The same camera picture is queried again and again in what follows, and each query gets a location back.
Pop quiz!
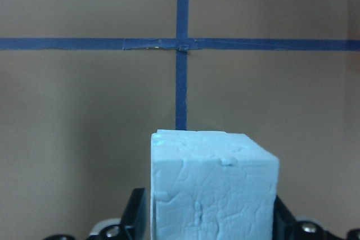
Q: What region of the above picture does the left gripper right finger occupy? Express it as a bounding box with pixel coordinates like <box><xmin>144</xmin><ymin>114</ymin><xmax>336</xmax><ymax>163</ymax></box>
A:
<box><xmin>272</xmin><ymin>196</ymin><xmax>342</xmax><ymax>240</ymax></box>

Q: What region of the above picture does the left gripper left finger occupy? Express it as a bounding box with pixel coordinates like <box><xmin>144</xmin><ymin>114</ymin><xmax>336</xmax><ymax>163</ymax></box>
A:
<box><xmin>42</xmin><ymin>188</ymin><xmax>152</xmax><ymax>240</ymax></box>

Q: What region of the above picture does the light blue block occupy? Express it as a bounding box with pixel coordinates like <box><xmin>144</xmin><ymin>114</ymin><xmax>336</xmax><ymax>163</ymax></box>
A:
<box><xmin>150</xmin><ymin>130</ymin><xmax>280</xmax><ymax>239</ymax></box>

